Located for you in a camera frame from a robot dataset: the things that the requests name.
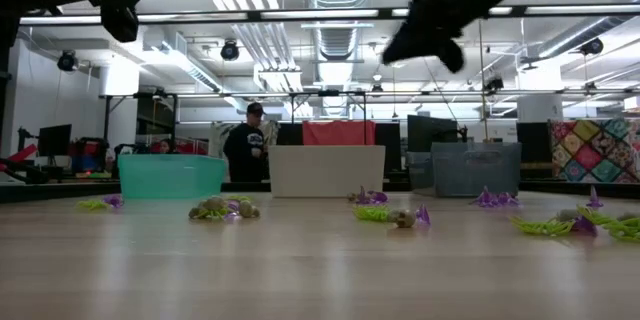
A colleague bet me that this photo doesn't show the silver ceiling duct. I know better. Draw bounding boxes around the silver ceiling duct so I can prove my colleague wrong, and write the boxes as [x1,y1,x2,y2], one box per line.
[304,0,374,61]

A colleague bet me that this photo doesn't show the teal plastic bin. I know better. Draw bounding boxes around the teal plastic bin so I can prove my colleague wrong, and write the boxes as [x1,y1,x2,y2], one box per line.
[117,153,229,200]

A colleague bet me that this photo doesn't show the grey translucent plastic bin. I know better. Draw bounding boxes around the grey translucent plastic bin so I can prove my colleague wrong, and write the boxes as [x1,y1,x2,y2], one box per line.
[405,141,523,198]

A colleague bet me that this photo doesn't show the colourful patchwork quilt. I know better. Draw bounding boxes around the colourful patchwork quilt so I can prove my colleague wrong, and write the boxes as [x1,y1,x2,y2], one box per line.
[548,118,640,184]

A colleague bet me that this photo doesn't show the black vertical post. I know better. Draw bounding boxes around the black vertical post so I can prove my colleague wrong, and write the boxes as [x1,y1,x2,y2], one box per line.
[0,9,12,159]

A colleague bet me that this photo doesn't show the black ceiling spotlight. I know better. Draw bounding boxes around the black ceiling spotlight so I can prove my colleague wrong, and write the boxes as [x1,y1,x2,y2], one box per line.
[220,39,241,62]
[56,50,80,73]
[580,37,605,57]

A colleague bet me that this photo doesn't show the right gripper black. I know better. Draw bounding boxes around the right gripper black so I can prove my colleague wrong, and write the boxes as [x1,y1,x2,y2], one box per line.
[381,0,506,74]

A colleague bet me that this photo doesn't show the leaf print cloth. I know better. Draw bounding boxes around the leaf print cloth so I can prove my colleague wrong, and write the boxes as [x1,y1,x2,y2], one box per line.
[208,120,281,159]

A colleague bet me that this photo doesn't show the black beam with light strips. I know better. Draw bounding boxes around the black beam with light strips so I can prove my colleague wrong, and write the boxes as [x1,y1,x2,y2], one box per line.
[19,3,640,25]

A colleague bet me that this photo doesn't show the white building column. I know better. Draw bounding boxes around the white building column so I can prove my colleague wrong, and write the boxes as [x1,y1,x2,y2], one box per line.
[517,67,565,123]
[99,64,140,154]

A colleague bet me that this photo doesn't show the purple toys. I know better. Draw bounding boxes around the purple toys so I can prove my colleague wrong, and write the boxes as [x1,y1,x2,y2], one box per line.
[470,185,499,208]

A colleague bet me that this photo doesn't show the black partition panel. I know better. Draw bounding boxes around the black partition panel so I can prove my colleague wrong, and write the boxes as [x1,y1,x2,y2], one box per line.
[276,123,304,147]
[516,122,551,164]
[374,122,403,171]

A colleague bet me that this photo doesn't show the red hanging cloth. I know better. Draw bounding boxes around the red hanging cloth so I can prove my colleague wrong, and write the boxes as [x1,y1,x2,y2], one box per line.
[302,119,377,147]

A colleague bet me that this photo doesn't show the black horizontal rail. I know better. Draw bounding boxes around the black horizontal rail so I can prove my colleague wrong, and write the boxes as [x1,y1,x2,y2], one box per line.
[99,88,640,99]

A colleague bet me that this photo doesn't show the centre green and tan toys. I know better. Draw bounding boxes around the centre green and tan toys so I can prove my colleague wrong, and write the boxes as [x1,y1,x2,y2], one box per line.
[352,204,394,223]

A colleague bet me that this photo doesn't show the black computer monitor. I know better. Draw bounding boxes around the black computer monitor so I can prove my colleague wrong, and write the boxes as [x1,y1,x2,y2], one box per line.
[407,114,469,154]
[37,123,73,158]

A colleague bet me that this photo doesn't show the white plastic bin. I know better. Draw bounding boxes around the white plastic bin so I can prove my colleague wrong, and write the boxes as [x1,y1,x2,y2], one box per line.
[268,144,387,199]

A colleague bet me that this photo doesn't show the red robot part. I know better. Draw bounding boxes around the red robot part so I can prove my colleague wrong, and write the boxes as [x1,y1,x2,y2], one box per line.
[0,143,39,166]

